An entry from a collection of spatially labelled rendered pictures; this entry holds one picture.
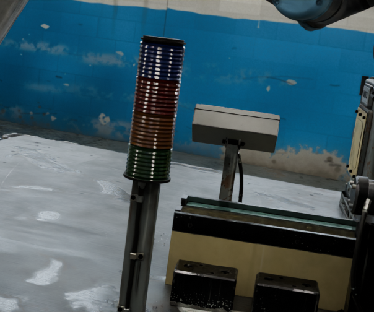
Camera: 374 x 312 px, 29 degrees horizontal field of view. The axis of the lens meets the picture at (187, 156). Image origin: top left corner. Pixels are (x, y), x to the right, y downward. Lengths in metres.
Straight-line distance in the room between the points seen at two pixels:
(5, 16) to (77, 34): 5.85
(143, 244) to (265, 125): 0.52
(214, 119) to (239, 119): 0.05
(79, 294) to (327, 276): 0.41
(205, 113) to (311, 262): 0.39
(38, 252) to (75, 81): 6.19
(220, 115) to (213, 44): 5.58
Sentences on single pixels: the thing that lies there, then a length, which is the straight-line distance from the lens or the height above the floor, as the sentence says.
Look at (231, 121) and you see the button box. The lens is 1.44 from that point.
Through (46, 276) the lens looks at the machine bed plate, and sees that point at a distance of 1.25.
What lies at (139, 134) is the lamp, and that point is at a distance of 0.95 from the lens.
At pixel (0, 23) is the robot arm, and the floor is 1.19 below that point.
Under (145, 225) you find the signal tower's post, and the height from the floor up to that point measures 0.97.
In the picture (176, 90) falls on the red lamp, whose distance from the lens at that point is 0.94.
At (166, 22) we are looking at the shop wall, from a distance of 7.14.
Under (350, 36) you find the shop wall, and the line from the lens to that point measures 6.81.
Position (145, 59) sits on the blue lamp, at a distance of 0.94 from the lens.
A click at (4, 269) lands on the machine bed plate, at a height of 0.80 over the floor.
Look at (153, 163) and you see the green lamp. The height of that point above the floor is 1.06.
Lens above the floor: 1.24
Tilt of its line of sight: 10 degrees down
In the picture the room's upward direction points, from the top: 7 degrees clockwise
